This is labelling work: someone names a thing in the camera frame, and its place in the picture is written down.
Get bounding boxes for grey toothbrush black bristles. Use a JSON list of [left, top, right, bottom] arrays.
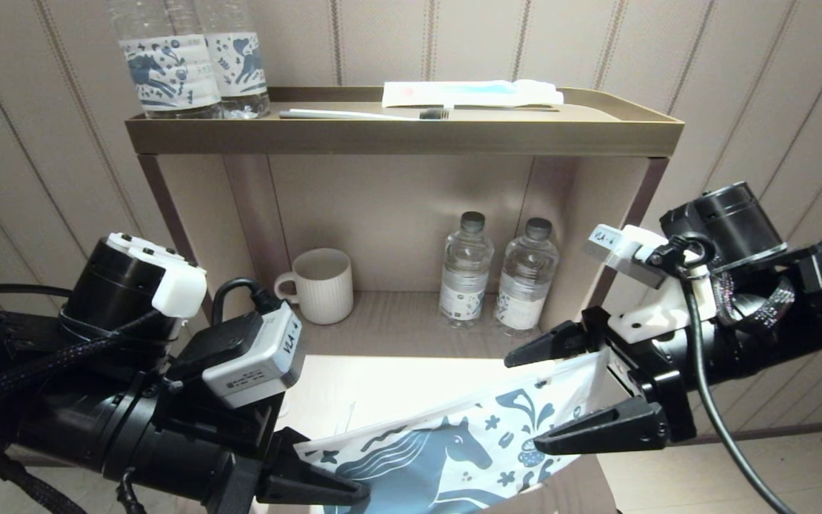
[[279, 109, 450, 122]]

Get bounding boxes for wrapped toothbrush white packet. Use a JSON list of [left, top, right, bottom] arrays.
[[381, 80, 565, 109]]

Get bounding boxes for small clear water bottle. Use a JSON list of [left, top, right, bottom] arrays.
[[494, 218, 560, 338], [438, 211, 495, 329]]

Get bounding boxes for clear bottle blue horse label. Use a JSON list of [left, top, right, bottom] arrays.
[[193, 0, 270, 119], [108, 0, 223, 120]]

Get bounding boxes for braided right arm cable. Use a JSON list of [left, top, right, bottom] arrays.
[[711, 271, 797, 331]]

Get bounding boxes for white ribbed mug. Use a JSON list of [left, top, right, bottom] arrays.
[[275, 248, 355, 326]]

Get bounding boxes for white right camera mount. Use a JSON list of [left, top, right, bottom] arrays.
[[607, 275, 711, 343]]

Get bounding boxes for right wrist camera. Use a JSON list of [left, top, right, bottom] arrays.
[[584, 223, 669, 290]]

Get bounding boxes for beige shelf unit brown tray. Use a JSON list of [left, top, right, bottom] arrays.
[[126, 87, 684, 379]]

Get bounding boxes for thin black left camera cable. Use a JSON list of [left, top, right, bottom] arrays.
[[0, 277, 285, 326]]

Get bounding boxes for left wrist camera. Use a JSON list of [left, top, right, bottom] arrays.
[[168, 300, 306, 409]]

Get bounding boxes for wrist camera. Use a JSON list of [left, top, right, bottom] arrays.
[[168, 300, 306, 409], [584, 223, 669, 290]]

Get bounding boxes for horse print zipper pouch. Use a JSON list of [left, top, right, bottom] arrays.
[[293, 348, 612, 514]]

